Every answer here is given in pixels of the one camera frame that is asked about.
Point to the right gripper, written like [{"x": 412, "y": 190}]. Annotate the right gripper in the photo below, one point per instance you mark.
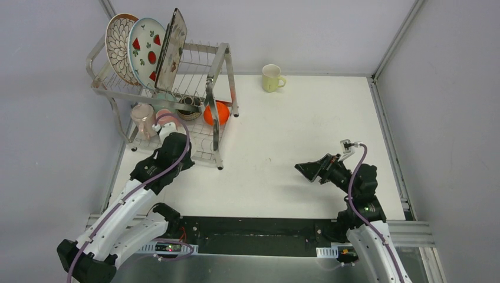
[{"x": 311, "y": 170}]

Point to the yellow mug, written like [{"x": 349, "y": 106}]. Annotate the yellow mug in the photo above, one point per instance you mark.
[{"x": 271, "y": 78}]

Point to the orange plastic bowl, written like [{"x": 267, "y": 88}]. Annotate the orange plastic bowl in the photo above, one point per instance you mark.
[{"x": 223, "y": 114}]

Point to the brown patterned small bowl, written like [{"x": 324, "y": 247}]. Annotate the brown patterned small bowl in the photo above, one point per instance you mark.
[{"x": 189, "y": 115}]

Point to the pink cup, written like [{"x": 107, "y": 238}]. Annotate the pink cup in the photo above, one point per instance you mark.
[{"x": 166, "y": 119}]

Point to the mint green bowl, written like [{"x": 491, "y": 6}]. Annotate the mint green bowl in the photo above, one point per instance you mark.
[{"x": 166, "y": 97}]

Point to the pink iridescent mug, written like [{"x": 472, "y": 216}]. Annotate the pink iridescent mug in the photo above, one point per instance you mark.
[{"x": 143, "y": 117}]

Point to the square flower pattern plate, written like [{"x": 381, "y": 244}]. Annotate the square flower pattern plate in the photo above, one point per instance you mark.
[{"x": 171, "y": 52}]

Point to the watermelon pattern round plate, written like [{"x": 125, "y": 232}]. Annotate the watermelon pattern round plate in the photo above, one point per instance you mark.
[{"x": 144, "y": 45}]

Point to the floral petal brown-rim plate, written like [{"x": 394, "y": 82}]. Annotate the floral petal brown-rim plate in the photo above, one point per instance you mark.
[{"x": 116, "y": 37}]

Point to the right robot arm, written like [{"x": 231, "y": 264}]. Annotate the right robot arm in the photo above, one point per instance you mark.
[{"x": 363, "y": 223}]

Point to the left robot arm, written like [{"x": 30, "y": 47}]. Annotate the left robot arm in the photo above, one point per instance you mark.
[{"x": 97, "y": 254}]

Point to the stainless steel dish rack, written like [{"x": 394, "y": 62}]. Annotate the stainless steel dish rack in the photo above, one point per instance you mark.
[{"x": 206, "y": 72}]

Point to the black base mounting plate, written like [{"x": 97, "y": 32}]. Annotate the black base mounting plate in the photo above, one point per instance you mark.
[{"x": 256, "y": 236}]

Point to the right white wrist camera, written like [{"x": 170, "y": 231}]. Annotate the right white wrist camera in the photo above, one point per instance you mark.
[{"x": 347, "y": 147}]

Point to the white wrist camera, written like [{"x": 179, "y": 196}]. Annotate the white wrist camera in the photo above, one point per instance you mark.
[
  {"x": 165, "y": 130},
  {"x": 347, "y": 147}
]

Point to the aluminium frame rail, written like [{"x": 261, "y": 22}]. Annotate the aluminium frame rail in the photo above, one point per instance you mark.
[{"x": 391, "y": 150}]

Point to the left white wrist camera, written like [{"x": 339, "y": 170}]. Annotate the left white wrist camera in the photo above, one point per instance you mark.
[{"x": 165, "y": 130}]

